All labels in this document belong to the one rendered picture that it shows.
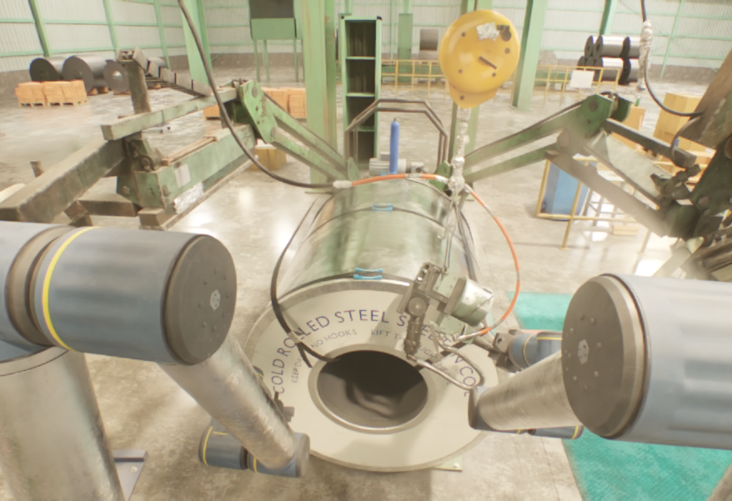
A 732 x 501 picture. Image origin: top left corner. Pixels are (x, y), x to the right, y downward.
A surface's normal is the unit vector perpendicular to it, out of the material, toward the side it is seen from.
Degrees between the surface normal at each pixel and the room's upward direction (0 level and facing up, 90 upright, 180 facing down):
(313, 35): 90
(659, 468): 0
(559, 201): 93
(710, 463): 0
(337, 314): 90
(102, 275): 41
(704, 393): 67
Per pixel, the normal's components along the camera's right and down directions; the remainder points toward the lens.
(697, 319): -0.05, -0.61
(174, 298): 0.59, -0.08
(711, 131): -0.11, 0.47
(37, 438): 0.57, 0.28
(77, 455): 0.87, 0.18
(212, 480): 0.00, -0.88
